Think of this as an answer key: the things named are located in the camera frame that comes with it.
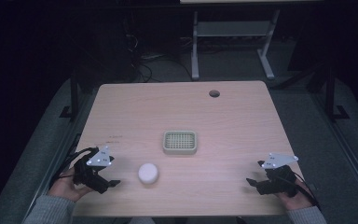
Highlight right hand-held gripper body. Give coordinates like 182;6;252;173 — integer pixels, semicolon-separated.
255;151;299;198

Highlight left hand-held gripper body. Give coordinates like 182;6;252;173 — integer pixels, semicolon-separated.
73;146;116;195

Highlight person's right hand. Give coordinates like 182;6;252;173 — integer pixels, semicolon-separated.
276;181;313;212

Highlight person's left hand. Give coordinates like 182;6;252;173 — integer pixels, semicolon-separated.
48;168;94;203

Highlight round white soap bar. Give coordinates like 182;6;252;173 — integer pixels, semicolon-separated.
137;162;160;186

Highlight beige slotted soap dish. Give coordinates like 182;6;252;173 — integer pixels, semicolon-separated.
161;129;199;156

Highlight black metal stand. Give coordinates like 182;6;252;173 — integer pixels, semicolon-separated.
59;67;81;121
323;65;351;123

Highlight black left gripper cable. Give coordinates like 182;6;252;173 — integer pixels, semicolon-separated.
49;147;92;189

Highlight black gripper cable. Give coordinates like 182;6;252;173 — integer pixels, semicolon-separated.
49;147;92;189
292;172;322;209

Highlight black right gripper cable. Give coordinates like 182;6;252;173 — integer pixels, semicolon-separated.
292;172;322;209

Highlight tangle of floor cables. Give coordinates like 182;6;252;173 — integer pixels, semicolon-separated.
122;32;194;84

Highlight white metal table frame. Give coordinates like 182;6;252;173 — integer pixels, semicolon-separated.
190;8;282;81

